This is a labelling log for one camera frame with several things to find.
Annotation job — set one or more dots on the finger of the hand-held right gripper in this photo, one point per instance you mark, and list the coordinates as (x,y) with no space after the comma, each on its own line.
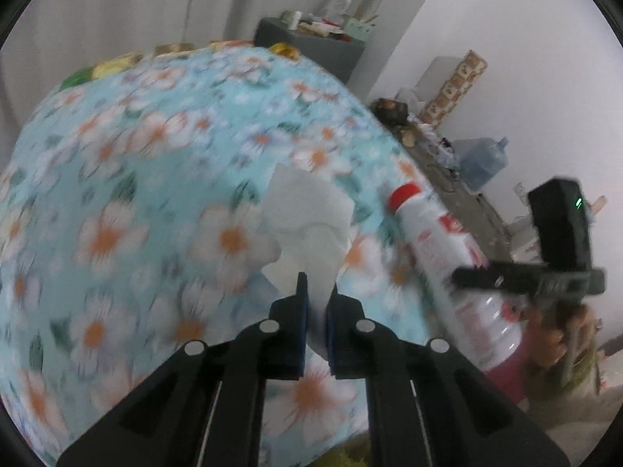
(496,277)

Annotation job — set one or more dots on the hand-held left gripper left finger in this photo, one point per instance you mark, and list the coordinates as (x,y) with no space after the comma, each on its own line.
(301,331)

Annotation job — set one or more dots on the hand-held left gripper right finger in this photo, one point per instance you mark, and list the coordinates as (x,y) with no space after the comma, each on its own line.
(333,335)

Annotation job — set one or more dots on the white bottle with red cap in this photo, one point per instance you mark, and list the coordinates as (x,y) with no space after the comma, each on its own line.
(438,248)

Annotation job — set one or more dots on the white paper tissue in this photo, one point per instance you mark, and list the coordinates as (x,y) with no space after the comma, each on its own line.
(311,219)

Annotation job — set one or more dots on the person's right hand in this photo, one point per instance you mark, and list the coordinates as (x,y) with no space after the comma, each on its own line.
(547,335)

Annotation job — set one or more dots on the cluttered brown low table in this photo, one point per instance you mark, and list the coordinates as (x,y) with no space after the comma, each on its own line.
(462,199)

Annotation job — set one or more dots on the blue water jug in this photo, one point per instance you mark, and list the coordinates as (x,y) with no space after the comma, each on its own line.
(484,163)

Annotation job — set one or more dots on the patterned cardboard box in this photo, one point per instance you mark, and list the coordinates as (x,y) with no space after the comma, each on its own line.
(455,87)

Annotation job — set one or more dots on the dark basket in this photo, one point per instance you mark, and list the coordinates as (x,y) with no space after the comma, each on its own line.
(389,111)

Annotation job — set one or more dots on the floral light blue blanket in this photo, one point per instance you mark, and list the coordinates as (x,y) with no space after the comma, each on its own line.
(146,180)

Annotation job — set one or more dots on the grey cabinet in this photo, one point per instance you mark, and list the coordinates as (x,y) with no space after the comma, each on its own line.
(316,51)

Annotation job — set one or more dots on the small yellow packet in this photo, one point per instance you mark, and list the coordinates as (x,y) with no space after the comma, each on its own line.
(284,50)
(175,49)
(117,65)

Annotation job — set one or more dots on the assorted small bottles and boxes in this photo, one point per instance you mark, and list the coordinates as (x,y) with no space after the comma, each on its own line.
(331,22)

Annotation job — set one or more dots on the small green packet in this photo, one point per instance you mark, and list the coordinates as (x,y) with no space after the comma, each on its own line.
(77,79)

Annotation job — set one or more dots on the white curtain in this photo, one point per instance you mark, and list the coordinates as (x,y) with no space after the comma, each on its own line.
(146,0)

